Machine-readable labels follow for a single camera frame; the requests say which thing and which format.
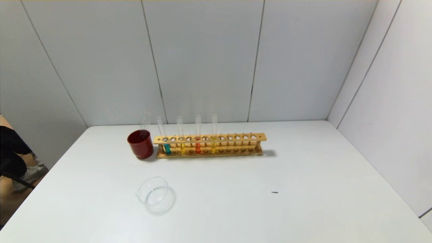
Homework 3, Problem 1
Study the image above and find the test tube with red liquid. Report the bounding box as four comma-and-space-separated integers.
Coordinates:
195, 114, 202, 154

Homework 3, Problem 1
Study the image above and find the grey sneaker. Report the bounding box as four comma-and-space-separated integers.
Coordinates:
13, 164, 49, 193

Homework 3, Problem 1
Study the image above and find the test tube with blue liquid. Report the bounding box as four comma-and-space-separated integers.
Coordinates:
156, 116, 171, 155

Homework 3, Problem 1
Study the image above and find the test tube with yellow liquid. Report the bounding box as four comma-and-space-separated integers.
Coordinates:
211, 114, 218, 154
176, 116, 186, 155

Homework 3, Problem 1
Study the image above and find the clear glass beaker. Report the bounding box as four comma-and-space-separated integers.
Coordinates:
135, 177, 176, 215

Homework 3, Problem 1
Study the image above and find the red cup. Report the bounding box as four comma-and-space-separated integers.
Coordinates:
127, 130, 154, 160

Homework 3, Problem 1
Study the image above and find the person in black clothing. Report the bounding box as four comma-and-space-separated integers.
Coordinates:
0, 126, 33, 178

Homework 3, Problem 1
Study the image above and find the empty glass test tube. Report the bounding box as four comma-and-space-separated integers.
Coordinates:
140, 111, 151, 139

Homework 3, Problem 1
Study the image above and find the wooden test tube rack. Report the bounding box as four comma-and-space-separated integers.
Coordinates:
153, 133, 267, 159

